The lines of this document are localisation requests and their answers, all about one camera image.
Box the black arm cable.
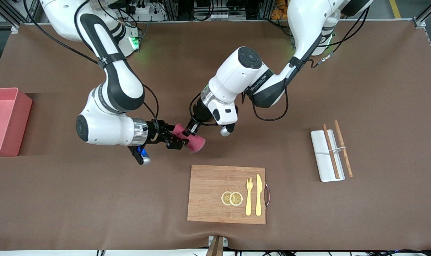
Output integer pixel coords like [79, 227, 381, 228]
[23, 0, 160, 125]
[242, 5, 371, 122]

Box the brown camera post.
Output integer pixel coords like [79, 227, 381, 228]
[205, 236, 225, 256]

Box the yellow plastic fork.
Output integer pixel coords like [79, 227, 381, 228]
[245, 177, 253, 216]

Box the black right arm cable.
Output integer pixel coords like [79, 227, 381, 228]
[23, 0, 160, 125]

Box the red cloth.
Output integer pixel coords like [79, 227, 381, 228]
[172, 123, 206, 154]

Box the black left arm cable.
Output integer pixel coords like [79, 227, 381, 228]
[242, 5, 371, 122]

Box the grey metal bracket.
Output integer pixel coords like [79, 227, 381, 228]
[208, 236, 228, 248]

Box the wooden rod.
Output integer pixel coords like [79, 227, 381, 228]
[322, 123, 340, 180]
[334, 120, 354, 178]

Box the white rack tray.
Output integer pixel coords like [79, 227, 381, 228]
[310, 129, 345, 182]

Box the black electronics rack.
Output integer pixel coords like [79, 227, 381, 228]
[173, 0, 270, 21]

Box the aluminium frame profile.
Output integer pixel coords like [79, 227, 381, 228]
[412, 0, 431, 30]
[0, 0, 42, 34]

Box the white power strip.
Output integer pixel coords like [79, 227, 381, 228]
[124, 0, 167, 22]

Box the pink plastic box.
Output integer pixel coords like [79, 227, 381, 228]
[0, 88, 33, 158]

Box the yellow plastic knife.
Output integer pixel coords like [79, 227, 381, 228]
[255, 174, 263, 217]

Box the brown table mat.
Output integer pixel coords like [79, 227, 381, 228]
[0, 20, 431, 251]

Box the orange packaged goods pile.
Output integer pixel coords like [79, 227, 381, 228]
[271, 0, 290, 20]

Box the bamboo cutting board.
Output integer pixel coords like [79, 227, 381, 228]
[187, 165, 266, 225]

